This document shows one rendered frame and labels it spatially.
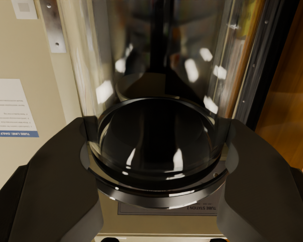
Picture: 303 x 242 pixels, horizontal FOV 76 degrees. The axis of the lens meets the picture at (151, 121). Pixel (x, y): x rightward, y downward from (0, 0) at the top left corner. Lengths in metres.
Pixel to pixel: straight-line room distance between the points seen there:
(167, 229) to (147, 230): 0.03
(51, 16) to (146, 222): 0.34
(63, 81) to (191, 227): 0.32
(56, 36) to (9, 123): 0.77
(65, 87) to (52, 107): 0.57
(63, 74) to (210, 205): 0.32
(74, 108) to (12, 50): 0.56
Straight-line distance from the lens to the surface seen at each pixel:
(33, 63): 0.86
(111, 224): 0.37
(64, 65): 0.33
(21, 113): 0.99
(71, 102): 0.35
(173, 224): 0.37
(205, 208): 0.37
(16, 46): 0.88
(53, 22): 0.32
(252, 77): 0.34
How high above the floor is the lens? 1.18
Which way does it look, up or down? 31 degrees up
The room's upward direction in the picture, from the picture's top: 179 degrees counter-clockwise
